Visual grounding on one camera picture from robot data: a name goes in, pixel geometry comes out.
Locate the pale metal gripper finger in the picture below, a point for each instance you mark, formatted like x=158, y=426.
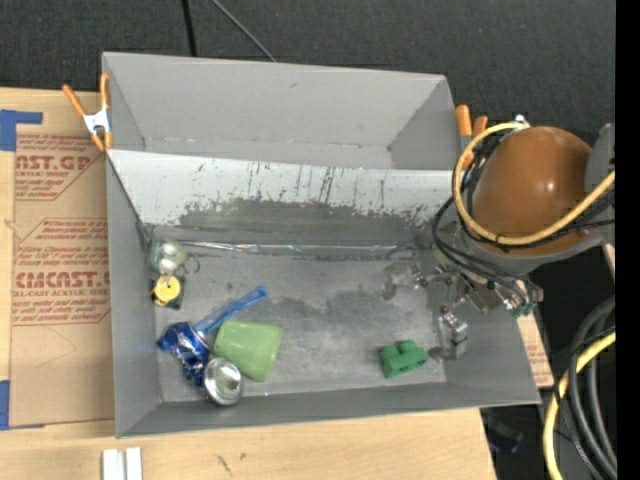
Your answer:
x=455, y=335
x=406, y=279

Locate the green toy block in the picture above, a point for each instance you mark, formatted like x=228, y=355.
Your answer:
x=402, y=360

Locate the grey metal bin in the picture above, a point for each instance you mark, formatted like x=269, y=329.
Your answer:
x=325, y=308

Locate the light green cup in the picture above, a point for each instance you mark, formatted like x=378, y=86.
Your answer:
x=250, y=348

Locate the crushed blue drink can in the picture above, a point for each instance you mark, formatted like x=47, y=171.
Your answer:
x=185, y=348

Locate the clear glass jar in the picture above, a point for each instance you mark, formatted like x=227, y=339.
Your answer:
x=167, y=257

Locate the yellow round toy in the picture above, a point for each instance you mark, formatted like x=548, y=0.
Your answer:
x=166, y=290

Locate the brown cardboard board, red print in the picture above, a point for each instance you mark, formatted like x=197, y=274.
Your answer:
x=60, y=318

